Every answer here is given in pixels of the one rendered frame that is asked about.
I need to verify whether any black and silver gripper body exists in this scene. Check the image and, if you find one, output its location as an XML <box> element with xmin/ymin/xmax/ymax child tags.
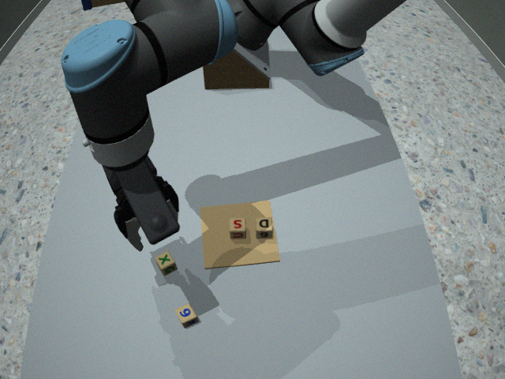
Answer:
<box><xmin>102</xmin><ymin>151</ymin><xmax>166</xmax><ymax>218</ymax></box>

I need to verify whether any tan square mat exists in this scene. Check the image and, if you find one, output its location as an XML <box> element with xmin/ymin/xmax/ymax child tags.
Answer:
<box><xmin>200</xmin><ymin>201</ymin><xmax>280</xmax><ymax>269</ymax></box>

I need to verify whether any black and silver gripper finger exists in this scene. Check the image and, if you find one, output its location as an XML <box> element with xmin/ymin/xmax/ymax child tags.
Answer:
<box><xmin>114</xmin><ymin>206</ymin><xmax>143</xmax><ymax>251</ymax></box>
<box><xmin>163</xmin><ymin>181</ymin><xmax>179</xmax><ymax>220</ymax></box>

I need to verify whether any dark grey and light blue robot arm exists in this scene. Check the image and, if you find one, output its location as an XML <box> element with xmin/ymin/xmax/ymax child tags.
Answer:
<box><xmin>62</xmin><ymin>0</ymin><xmax>406</xmax><ymax>245</ymax></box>

